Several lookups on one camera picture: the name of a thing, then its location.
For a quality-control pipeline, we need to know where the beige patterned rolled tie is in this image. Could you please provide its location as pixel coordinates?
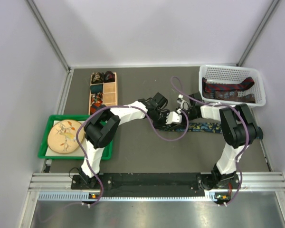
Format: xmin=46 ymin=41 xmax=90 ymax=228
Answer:
xmin=91 ymin=72 xmax=104 ymax=84

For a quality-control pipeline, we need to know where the wooden compartment box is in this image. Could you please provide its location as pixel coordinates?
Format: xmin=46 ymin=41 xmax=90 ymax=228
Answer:
xmin=88 ymin=72 xmax=118 ymax=114

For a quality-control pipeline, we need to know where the purple cable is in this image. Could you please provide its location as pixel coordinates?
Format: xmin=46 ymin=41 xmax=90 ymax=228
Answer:
xmin=76 ymin=105 xmax=190 ymax=209
xmin=170 ymin=76 xmax=250 ymax=206

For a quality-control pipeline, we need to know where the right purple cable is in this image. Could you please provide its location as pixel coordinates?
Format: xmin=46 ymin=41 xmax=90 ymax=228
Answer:
xmin=170 ymin=76 xmax=250 ymax=206

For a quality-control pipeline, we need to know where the brown patterned tie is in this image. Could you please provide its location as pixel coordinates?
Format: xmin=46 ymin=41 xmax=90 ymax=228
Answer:
xmin=202 ymin=91 xmax=256 ymax=104

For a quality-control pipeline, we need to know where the round wooden embroidered plate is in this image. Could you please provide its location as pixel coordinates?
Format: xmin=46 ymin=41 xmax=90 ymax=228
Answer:
xmin=47 ymin=119 xmax=81 ymax=154

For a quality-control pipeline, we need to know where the dark green rolled tie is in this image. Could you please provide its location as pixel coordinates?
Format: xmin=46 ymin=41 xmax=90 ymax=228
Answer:
xmin=90 ymin=84 xmax=103 ymax=94

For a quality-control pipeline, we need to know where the red striped tie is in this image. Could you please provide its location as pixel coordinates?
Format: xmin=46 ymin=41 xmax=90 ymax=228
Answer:
xmin=202 ymin=77 xmax=255 ymax=93

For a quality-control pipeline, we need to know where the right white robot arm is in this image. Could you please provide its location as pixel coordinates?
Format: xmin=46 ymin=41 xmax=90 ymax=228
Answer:
xmin=177 ymin=93 xmax=263 ymax=190

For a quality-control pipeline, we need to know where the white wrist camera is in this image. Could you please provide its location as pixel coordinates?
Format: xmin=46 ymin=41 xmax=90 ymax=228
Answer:
xmin=166 ymin=111 xmax=182 ymax=125
xmin=177 ymin=94 xmax=190 ymax=110

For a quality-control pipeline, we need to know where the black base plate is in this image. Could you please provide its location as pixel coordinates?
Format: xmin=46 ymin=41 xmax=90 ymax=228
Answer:
xmin=71 ymin=172 xmax=239 ymax=190

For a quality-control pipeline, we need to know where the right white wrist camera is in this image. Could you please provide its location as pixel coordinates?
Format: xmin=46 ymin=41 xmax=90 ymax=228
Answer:
xmin=177 ymin=94 xmax=190 ymax=110

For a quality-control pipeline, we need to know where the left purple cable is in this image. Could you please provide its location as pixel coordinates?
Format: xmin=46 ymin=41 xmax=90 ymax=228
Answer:
xmin=76 ymin=105 xmax=190 ymax=209

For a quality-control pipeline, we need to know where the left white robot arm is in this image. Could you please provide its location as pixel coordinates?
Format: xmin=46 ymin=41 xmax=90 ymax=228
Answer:
xmin=79 ymin=93 xmax=178 ymax=189

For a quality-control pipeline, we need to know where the green plastic tray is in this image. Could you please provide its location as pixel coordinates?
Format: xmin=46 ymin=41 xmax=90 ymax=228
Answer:
xmin=37 ymin=114 xmax=114 ymax=161

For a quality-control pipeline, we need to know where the white plastic basket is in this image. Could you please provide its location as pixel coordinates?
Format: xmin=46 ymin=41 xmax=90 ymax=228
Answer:
xmin=199 ymin=65 xmax=266 ymax=108

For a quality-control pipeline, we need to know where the grey slotted cable duct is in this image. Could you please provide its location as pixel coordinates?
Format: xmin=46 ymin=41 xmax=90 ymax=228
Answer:
xmin=38 ymin=191 xmax=218 ymax=202

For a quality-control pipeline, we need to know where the blue floral tie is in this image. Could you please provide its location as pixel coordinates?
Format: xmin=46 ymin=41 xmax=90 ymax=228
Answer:
xmin=151 ymin=123 xmax=249 ymax=142

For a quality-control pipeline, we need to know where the orange blue rolled tie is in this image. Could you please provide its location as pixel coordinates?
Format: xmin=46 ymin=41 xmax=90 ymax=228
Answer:
xmin=90 ymin=103 xmax=103 ymax=115

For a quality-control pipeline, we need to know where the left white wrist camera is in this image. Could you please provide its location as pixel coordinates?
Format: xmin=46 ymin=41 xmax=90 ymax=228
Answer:
xmin=166 ymin=111 xmax=182 ymax=125

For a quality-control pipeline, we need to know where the dark red rolled tie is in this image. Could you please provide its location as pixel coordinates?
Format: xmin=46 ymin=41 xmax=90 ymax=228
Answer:
xmin=104 ymin=71 xmax=115 ymax=83

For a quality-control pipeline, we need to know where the multicolour patterned rolled tie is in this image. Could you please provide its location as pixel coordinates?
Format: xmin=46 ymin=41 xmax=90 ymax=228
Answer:
xmin=91 ymin=92 xmax=103 ymax=104

